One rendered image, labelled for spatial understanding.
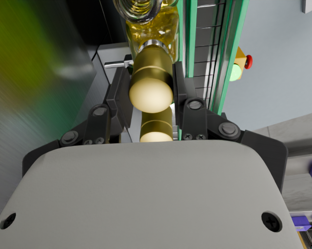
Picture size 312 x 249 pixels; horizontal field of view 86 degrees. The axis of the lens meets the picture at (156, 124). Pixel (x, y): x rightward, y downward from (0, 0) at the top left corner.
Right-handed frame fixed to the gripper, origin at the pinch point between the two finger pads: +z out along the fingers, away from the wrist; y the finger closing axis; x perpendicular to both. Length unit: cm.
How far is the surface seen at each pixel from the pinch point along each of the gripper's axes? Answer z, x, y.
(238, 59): 33.7, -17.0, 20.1
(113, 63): 20.2, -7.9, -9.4
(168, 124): 1.4, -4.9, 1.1
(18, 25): 7.2, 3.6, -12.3
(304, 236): 101, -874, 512
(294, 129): 132, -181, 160
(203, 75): 28.1, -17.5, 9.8
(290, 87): 58, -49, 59
